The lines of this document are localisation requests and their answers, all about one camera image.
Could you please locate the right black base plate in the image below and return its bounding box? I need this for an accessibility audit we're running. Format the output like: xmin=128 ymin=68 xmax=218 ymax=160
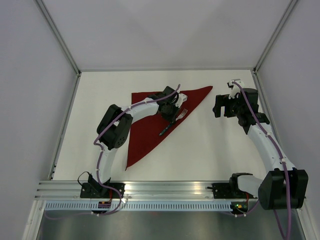
xmin=206 ymin=182 xmax=236 ymax=199

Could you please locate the aluminium mounting rail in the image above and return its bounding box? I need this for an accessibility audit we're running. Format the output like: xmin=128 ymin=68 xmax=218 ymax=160
xmin=34 ymin=180 xmax=255 ymax=201

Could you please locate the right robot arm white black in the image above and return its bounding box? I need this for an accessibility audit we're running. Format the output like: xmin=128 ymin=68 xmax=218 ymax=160
xmin=212 ymin=87 xmax=309 ymax=210

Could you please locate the white slotted cable duct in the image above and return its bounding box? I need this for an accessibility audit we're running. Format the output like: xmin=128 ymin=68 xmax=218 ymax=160
xmin=44 ymin=200 xmax=232 ymax=212

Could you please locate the fork with green handle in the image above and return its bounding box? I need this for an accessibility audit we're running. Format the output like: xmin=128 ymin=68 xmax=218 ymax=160
xmin=159 ymin=108 xmax=188 ymax=136

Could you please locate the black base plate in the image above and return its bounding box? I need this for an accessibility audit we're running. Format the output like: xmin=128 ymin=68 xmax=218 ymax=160
xmin=206 ymin=182 xmax=236 ymax=199
xmin=80 ymin=182 xmax=125 ymax=199

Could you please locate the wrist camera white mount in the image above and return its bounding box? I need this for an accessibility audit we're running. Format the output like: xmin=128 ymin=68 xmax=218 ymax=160
xmin=174 ymin=92 xmax=188 ymax=108
xmin=227 ymin=79 xmax=245 ymax=99

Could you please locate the right aluminium frame post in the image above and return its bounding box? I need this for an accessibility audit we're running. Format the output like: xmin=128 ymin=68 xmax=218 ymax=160
xmin=252 ymin=0 xmax=300 ymax=74

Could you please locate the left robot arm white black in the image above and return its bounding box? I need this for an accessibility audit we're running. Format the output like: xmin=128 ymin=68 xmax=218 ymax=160
xmin=91 ymin=86 xmax=188 ymax=198

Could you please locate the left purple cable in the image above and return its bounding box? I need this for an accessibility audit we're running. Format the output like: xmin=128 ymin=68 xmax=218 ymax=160
xmin=93 ymin=84 xmax=181 ymax=186

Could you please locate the aluminium frame post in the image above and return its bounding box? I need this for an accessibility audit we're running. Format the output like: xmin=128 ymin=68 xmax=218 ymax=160
xmin=34 ymin=0 xmax=81 ymax=77
xmin=252 ymin=0 xmax=300 ymax=74

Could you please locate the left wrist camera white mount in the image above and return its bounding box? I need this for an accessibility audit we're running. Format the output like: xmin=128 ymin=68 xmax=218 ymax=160
xmin=174 ymin=92 xmax=188 ymax=108

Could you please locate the left aluminium frame post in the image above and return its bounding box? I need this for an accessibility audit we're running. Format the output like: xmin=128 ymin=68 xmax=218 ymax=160
xmin=34 ymin=0 xmax=81 ymax=77

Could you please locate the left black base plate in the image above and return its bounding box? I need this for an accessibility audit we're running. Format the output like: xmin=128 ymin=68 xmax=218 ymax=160
xmin=80 ymin=182 xmax=125 ymax=199

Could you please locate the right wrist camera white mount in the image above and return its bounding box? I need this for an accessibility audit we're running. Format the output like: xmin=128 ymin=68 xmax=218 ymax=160
xmin=227 ymin=79 xmax=245 ymax=99

